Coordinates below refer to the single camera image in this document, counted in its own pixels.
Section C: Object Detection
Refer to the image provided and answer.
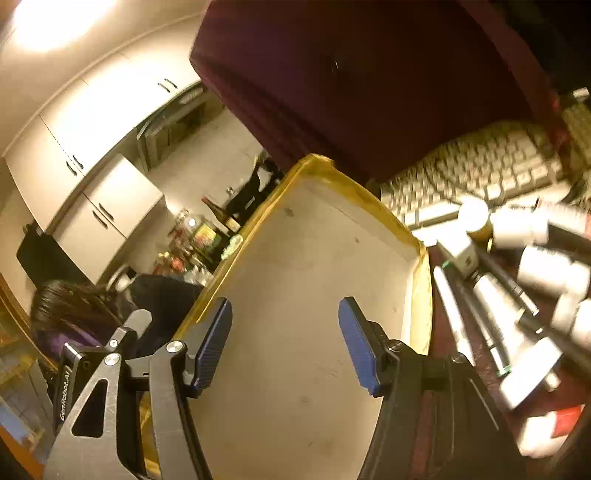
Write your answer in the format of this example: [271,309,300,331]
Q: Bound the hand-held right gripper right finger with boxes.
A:
[338,296,525,480]

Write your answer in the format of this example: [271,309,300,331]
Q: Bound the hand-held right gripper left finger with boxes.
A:
[44,296,234,480]

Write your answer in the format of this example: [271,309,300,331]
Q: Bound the white box yellow tape rim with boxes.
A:
[139,154,435,480]

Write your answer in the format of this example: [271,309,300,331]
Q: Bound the black pen green rings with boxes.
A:
[441,261,513,374]

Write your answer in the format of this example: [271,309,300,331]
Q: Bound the white charger with port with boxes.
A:
[436,233,481,280]

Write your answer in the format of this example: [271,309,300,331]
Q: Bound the short silver tube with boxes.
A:
[473,272,527,344]

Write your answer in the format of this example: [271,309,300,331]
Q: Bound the black marker pen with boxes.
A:
[473,247,541,317]

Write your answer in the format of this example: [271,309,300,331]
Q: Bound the white plastic bottle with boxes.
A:
[489,208,550,250]
[499,337,564,409]

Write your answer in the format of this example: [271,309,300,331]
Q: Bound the large white bottle red label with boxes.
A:
[517,404,587,457]

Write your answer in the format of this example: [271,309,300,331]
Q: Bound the small carton red end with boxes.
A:
[536,198,591,236]

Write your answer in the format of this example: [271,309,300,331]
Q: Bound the white pen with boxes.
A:
[433,265,476,365]

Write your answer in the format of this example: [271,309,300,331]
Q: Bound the cooking oil bottle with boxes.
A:
[191,222,222,259]

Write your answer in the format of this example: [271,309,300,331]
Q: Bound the group of glass jars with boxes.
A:
[157,208,199,278]

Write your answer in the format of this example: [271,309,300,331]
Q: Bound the dark table cloth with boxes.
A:
[411,240,591,480]

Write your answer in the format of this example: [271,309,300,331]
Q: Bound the dark sauce bottle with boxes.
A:
[201,196,241,234]

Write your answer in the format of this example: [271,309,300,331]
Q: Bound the black appliance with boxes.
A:
[16,224,93,296]

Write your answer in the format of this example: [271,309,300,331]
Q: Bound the thin black pen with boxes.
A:
[517,314,591,370]

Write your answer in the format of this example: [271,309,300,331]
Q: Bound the dark open shelf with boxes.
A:
[136,85,218,174]

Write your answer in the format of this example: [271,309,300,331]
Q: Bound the white keyboard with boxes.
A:
[379,99,591,232]

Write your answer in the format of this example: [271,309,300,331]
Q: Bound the maroon cloth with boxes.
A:
[189,0,591,185]

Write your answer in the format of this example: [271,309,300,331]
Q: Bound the ceiling light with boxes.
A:
[9,0,125,51]

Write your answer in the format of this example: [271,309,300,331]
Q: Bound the white wall cabinet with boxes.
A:
[2,51,206,284]

